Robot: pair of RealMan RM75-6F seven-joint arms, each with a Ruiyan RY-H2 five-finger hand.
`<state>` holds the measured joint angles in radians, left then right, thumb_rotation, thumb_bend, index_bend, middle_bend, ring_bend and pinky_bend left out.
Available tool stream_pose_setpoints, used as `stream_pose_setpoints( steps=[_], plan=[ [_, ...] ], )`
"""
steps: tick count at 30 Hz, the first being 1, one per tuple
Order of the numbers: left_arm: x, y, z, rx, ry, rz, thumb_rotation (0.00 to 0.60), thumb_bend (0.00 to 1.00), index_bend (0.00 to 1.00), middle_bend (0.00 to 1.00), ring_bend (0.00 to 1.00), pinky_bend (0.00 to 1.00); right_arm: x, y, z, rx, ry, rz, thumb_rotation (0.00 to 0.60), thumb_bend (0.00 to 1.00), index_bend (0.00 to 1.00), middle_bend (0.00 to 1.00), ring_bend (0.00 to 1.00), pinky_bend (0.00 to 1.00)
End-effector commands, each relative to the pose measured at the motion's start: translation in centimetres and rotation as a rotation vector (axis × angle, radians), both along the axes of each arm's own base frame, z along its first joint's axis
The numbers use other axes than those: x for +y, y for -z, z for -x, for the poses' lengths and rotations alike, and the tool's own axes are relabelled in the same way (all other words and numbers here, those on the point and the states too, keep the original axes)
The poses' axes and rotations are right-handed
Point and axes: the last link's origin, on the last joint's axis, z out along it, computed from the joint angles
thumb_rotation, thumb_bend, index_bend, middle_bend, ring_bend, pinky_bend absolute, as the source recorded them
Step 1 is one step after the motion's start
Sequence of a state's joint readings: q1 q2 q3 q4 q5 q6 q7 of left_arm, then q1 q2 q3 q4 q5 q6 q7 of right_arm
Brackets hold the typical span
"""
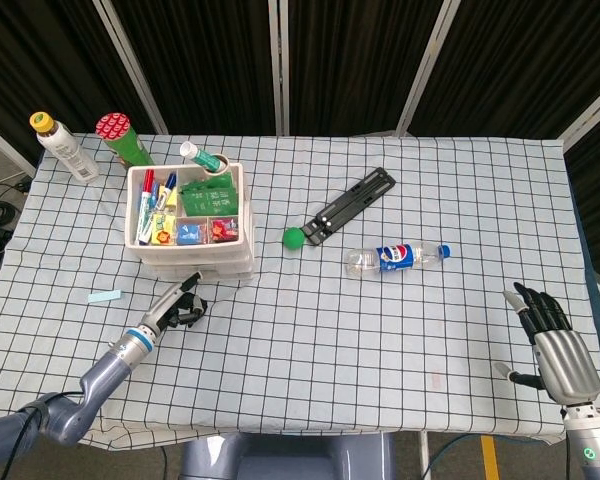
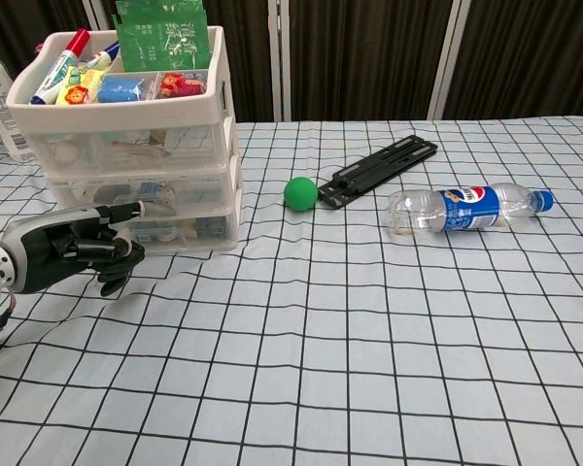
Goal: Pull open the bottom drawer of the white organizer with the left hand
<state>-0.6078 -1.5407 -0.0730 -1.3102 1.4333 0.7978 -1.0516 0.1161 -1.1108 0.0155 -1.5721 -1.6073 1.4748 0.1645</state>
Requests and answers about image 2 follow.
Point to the white plastic drawer organizer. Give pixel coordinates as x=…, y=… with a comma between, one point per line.
x=126, y=114

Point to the red cap marker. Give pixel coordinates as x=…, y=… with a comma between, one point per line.
x=60, y=70

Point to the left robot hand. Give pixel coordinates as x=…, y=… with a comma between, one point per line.
x=48, y=245

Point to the white bottle yellow cap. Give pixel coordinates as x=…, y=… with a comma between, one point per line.
x=0, y=111

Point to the blue snack packet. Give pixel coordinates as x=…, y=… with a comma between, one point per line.
x=119, y=89

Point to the clear plastic storage box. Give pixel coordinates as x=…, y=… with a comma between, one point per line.
x=199, y=233

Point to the yellow lion snack packet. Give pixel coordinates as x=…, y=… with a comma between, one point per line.
x=80, y=89

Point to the green foam ball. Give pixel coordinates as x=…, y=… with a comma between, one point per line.
x=300, y=193

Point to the clear Pepsi bottle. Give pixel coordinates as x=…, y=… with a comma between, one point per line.
x=466, y=209

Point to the black folding stand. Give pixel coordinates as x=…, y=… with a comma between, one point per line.
x=374, y=170

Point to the green tea packet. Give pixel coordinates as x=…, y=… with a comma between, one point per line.
x=162, y=41

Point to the black folding screen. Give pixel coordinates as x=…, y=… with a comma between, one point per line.
x=359, y=53

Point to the blue cap marker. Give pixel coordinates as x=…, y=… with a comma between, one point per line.
x=106, y=56

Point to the red snack packet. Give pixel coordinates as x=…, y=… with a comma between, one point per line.
x=180, y=85

